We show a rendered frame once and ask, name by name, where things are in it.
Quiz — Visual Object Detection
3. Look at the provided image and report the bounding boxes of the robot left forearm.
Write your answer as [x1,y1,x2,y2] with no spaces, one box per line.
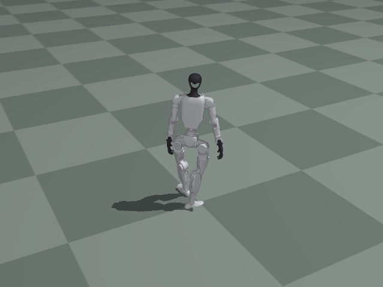
[166,115,176,140]

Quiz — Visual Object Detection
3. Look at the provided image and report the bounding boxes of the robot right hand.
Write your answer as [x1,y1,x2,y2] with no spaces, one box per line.
[217,139,223,160]

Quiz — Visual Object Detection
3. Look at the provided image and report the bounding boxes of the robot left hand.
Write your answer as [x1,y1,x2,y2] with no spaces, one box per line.
[166,136,173,155]

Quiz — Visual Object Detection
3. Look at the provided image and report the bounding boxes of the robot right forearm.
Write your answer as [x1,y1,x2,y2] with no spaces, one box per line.
[212,118,222,144]

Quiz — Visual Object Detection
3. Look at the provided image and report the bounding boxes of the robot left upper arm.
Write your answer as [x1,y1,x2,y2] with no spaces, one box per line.
[171,94,183,123]

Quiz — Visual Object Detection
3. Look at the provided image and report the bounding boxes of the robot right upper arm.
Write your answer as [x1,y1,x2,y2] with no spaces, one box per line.
[205,97,217,126]

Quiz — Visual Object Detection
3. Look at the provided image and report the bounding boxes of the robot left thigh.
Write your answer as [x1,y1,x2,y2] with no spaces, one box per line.
[173,135,189,171]

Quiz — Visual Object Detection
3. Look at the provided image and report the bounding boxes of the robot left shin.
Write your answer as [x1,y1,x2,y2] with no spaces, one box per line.
[177,164,189,191]

